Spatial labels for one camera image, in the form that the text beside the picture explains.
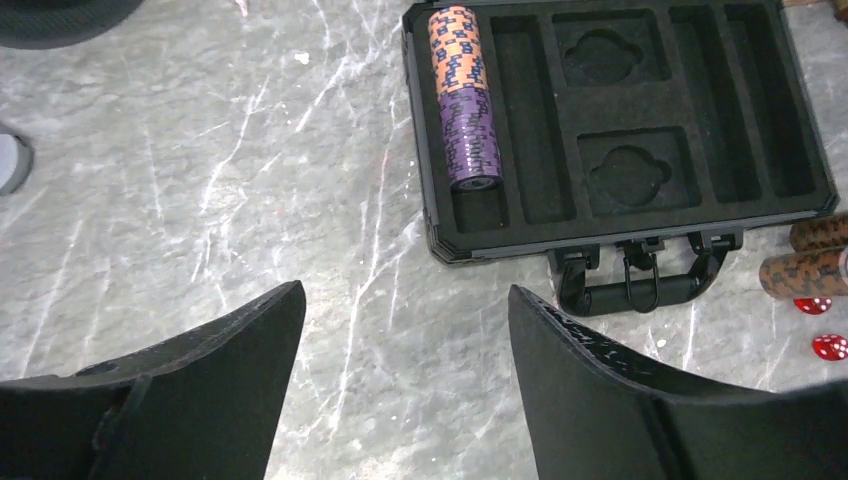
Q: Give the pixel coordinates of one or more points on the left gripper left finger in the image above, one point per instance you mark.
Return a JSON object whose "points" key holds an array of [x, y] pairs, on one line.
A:
{"points": [[204, 404]]}

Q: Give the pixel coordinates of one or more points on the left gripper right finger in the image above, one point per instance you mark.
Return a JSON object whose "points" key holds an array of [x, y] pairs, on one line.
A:
{"points": [[596, 409]]}

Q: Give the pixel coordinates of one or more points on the purple poker chip stack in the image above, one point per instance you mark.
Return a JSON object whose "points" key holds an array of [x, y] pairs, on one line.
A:
{"points": [[472, 152]]}

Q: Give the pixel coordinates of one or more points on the orange poker chip stack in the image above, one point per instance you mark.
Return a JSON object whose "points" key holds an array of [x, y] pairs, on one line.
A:
{"points": [[456, 50]]}

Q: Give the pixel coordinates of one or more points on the red die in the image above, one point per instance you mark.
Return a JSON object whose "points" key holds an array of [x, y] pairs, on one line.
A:
{"points": [[813, 306], [830, 347]]}

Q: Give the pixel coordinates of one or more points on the brown poker chip stack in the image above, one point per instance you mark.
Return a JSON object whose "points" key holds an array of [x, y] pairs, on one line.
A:
{"points": [[808, 274], [819, 233]]}

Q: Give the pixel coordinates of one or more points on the black poker case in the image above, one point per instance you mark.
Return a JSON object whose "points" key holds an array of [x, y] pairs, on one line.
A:
{"points": [[639, 140]]}

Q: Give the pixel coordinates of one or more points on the black filament spool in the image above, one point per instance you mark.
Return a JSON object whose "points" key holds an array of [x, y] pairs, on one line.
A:
{"points": [[41, 25]]}

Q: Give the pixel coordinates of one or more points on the red handled adjustable wrench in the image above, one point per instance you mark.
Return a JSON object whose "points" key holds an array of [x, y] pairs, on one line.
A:
{"points": [[17, 157]]}

